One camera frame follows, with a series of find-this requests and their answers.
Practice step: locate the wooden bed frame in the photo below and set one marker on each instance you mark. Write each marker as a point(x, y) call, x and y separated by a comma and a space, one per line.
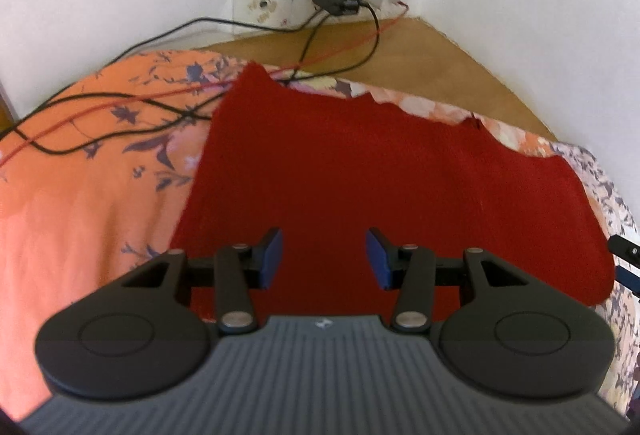
point(412, 58)

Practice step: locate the red knit cardigan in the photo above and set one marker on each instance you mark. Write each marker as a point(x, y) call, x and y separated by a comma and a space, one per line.
point(325, 170)

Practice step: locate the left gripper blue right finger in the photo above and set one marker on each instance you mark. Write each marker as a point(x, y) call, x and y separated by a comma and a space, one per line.
point(411, 271)

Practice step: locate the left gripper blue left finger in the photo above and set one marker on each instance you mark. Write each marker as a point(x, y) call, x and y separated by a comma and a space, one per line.
point(238, 269)

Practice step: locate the wooden door frame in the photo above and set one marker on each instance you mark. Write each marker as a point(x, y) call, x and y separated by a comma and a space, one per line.
point(8, 117)

